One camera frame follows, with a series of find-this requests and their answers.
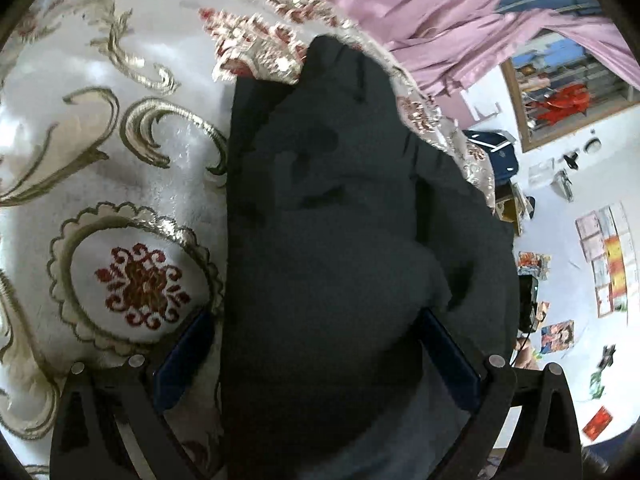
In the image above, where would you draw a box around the black zip jacket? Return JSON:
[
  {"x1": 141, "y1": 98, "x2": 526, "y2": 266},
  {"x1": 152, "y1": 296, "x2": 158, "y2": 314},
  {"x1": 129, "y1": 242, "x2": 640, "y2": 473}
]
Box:
[{"x1": 221, "y1": 36, "x2": 518, "y2": 479}]

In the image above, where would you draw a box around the wooden shelf desk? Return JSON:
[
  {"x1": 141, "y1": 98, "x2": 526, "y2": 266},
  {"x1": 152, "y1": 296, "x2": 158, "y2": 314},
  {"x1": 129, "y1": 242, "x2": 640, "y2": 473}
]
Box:
[{"x1": 495, "y1": 181, "x2": 536, "y2": 236}]

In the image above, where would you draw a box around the navy blue backpack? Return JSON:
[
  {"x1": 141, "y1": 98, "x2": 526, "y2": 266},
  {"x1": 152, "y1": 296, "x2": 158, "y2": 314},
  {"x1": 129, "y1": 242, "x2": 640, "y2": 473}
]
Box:
[{"x1": 463, "y1": 130, "x2": 520, "y2": 186}]

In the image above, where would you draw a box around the floral satin bedspread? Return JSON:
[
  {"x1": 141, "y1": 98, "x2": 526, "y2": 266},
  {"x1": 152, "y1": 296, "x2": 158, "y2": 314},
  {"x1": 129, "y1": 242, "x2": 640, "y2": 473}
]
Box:
[{"x1": 1, "y1": 0, "x2": 495, "y2": 479}]

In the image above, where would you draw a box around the red garment outside window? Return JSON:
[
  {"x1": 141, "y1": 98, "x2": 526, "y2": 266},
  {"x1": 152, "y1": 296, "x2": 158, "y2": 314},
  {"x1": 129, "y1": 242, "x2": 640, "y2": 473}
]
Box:
[{"x1": 532, "y1": 84, "x2": 591, "y2": 126}]

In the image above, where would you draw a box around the wooden framed barred window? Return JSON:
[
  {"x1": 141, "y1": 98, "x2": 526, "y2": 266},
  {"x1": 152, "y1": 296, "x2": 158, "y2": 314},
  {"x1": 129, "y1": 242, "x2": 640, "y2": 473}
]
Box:
[{"x1": 501, "y1": 30, "x2": 639, "y2": 152}]

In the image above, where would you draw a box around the pink satin curtain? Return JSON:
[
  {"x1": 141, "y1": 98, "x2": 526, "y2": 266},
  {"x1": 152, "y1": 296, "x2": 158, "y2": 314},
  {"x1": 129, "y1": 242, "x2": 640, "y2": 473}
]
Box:
[{"x1": 329, "y1": 0, "x2": 639, "y2": 96}]

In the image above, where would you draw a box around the red card on wall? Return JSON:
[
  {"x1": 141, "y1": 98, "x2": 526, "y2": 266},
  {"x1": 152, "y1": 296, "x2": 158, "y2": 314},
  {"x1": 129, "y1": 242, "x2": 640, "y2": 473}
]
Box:
[{"x1": 582, "y1": 406, "x2": 613, "y2": 442}]

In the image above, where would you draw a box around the colourful wall poster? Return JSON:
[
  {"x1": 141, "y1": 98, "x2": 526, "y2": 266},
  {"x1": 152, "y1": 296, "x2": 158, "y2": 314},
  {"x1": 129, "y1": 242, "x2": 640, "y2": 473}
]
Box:
[
  {"x1": 540, "y1": 320, "x2": 574, "y2": 354},
  {"x1": 516, "y1": 252, "x2": 551, "y2": 281}
]

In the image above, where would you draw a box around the round wall clock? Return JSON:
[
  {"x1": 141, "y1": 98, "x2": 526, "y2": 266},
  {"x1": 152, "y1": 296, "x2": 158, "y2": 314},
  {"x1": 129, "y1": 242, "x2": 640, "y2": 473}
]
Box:
[{"x1": 584, "y1": 136, "x2": 602, "y2": 155}]

